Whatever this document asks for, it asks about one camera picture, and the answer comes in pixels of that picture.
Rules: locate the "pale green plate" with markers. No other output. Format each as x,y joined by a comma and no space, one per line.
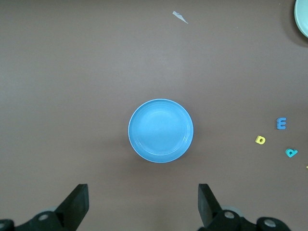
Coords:
302,16

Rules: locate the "blue foam letter m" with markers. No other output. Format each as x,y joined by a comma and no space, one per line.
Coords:
281,124

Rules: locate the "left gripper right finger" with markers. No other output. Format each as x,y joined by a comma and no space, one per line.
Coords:
209,211

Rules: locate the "blue plate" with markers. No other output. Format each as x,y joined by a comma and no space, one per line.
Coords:
160,130

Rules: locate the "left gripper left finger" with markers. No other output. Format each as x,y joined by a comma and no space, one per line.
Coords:
72,211

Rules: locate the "teal foam letter p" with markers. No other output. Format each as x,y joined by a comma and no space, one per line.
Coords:
289,154

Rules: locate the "white paper scrap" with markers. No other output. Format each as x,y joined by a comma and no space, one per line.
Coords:
179,16

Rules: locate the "yellow foam letter a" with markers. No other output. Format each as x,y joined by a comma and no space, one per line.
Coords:
258,141

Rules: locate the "brown table cover sheet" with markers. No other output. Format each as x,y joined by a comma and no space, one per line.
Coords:
72,72

